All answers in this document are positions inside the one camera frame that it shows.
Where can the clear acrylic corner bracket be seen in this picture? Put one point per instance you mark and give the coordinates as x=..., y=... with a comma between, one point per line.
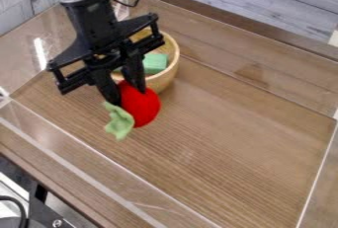
x=121, y=9

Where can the green rectangular block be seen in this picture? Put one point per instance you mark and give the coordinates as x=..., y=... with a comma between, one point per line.
x=151, y=64

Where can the red plush strawberry toy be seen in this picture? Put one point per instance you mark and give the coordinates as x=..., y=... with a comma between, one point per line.
x=136, y=111

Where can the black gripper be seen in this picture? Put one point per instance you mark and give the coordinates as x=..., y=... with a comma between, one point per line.
x=105, y=44

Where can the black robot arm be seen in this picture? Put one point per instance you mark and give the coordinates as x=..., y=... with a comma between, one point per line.
x=106, y=44

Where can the wooden bowl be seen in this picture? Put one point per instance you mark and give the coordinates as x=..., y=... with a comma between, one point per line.
x=159, y=81

